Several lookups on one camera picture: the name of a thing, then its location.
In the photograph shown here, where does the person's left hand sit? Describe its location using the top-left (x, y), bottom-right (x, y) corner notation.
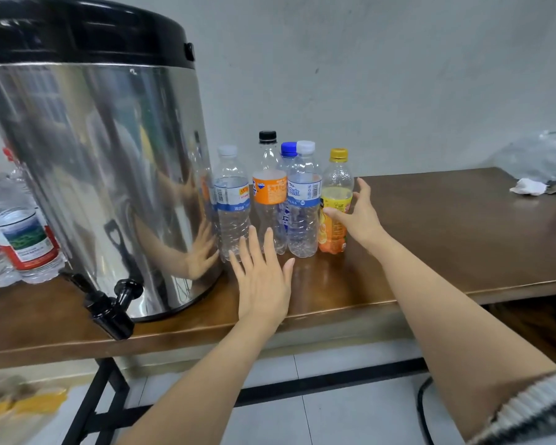
top-left (229, 227), bottom-right (296, 334)

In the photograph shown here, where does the person's right hand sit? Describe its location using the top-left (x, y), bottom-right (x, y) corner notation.
top-left (324, 177), bottom-right (389, 251)

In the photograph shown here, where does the yellow label plastic bottle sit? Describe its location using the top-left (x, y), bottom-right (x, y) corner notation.
top-left (318, 148), bottom-right (355, 255)

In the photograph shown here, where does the white cap blue label bottle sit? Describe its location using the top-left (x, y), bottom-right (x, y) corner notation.
top-left (285, 140), bottom-right (322, 258)

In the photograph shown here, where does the slim blue label plastic bottle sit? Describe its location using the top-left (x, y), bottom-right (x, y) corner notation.
top-left (211, 145), bottom-right (252, 263)

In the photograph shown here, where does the orange label black cap bottle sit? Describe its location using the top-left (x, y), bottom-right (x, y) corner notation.
top-left (252, 131), bottom-right (289, 256)

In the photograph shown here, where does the blue cap plastic bottle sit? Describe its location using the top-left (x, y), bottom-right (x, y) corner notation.
top-left (278, 142), bottom-right (298, 177)

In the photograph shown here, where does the stainless steel water dispenser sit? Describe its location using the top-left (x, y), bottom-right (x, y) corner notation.
top-left (0, 0), bottom-right (225, 341)

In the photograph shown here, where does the red label plastic water bottle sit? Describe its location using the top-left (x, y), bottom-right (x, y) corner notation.
top-left (0, 148), bottom-right (66, 284)
top-left (2, 147), bottom-right (48, 228)

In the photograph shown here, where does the person's right forearm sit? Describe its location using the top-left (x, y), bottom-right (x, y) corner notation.
top-left (371, 231), bottom-right (556, 441)

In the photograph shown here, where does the person's left forearm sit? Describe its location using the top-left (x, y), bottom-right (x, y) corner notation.
top-left (116, 320), bottom-right (279, 445)

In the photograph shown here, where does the person's striped knit sleeve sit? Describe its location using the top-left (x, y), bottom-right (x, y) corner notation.
top-left (468, 366), bottom-right (556, 445)

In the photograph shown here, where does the white crumpled tissue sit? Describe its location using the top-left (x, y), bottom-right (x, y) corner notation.
top-left (510, 177), bottom-right (550, 197)

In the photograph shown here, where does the clear plastic bag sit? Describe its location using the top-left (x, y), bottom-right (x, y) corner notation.
top-left (491, 131), bottom-right (556, 184)

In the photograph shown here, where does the yellow debris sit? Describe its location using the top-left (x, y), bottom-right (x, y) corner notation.
top-left (0, 389), bottom-right (68, 423)

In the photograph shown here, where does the black cable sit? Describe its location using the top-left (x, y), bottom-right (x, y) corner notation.
top-left (415, 375), bottom-right (437, 445)

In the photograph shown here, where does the wooden stool with black frame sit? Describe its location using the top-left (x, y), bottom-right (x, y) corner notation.
top-left (486, 292), bottom-right (556, 367)

